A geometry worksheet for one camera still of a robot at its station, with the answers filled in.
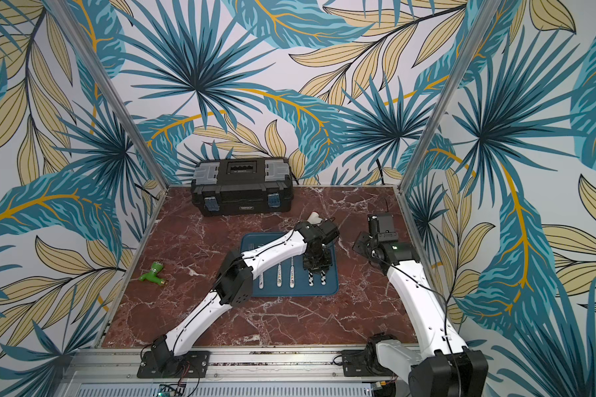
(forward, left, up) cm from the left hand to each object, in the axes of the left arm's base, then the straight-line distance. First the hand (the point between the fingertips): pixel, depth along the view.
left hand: (326, 273), depth 90 cm
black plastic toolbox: (+30, +33, +14) cm, 47 cm away
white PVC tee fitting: (+25, +4, 0) cm, 26 cm away
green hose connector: (-2, +63, -2) cm, 63 cm away
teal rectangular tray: (+15, +30, -2) cm, 34 cm away
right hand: (+4, -11, +15) cm, 19 cm away
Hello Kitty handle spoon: (-3, +12, -1) cm, 13 cm away
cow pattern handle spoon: (-1, +1, -1) cm, 2 cm away
